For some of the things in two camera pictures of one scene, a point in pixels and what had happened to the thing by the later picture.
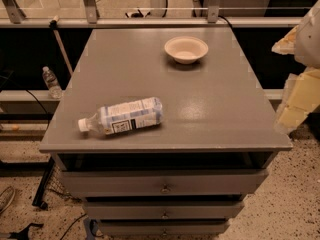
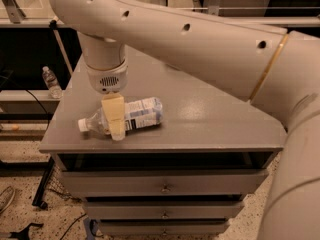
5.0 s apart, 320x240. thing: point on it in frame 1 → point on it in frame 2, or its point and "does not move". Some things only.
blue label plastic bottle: x=124 y=117 does not move
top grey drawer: x=164 y=182 does not move
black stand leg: x=37 y=200 does not move
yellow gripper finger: x=302 y=96 → x=110 y=81
